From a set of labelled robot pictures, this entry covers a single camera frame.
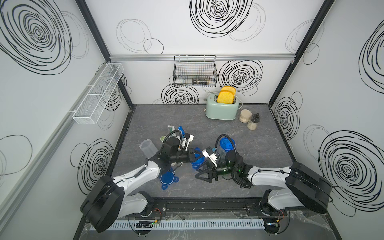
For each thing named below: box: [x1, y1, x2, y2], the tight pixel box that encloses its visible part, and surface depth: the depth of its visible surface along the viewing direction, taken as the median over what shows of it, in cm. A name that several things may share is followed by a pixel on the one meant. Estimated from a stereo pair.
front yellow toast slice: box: [217, 91, 234, 104], surface depth 101 cm
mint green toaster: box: [204, 92, 240, 121], surface depth 106 cm
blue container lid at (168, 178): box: [160, 167, 180, 190], surface depth 84 cm
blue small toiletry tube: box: [178, 126, 186, 139], surface depth 107 cm
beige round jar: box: [239, 109, 252, 123], surface depth 110 cm
